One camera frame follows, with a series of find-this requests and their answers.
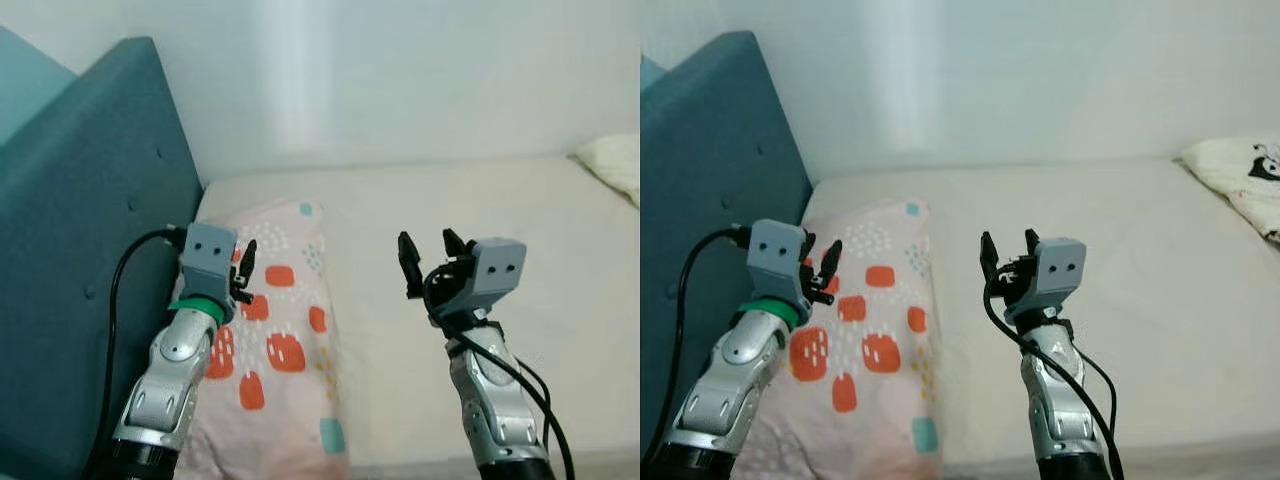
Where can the pink pillow with orange spots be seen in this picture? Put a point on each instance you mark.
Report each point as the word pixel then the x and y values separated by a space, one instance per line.
pixel 880 300
pixel 290 300

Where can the cream cartoon print blanket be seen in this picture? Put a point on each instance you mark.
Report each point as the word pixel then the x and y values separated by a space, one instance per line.
pixel 1235 175
pixel 615 165

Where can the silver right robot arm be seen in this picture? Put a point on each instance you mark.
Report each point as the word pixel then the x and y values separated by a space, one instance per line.
pixel 490 400
pixel 1060 400

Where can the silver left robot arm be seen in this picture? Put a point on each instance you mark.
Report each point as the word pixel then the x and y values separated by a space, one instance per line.
pixel 170 380
pixel 730 380

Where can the bed with beige sheet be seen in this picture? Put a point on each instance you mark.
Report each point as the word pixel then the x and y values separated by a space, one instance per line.
pixel 480 230
pixel 1130 260

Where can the teal padded headboard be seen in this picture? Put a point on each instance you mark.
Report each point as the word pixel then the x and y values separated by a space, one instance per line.
pixel 80 200
pixel 720 170

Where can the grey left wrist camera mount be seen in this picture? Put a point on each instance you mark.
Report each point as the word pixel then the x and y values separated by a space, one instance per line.
pixel 208 258
pixel 775 255

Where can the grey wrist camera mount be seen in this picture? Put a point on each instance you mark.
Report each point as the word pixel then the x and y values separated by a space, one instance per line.
pixel 775 255
pixel 1058 270
pixel 495 270
pixel 208 258

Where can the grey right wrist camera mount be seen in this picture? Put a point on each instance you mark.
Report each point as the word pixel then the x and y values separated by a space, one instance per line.
pixel 1058 270
pixel 495 270

